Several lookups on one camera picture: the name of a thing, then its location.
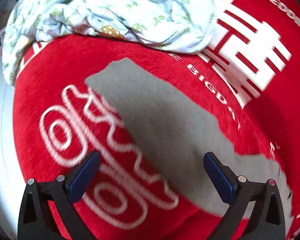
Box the red wedding quilt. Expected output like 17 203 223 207
12 33 300 240

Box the red folded quilt roll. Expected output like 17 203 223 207
197 0 300 205

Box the light floral crumpled cloth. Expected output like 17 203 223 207
2 0 217 85

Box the grey knit sweater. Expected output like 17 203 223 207
85 58 293 222

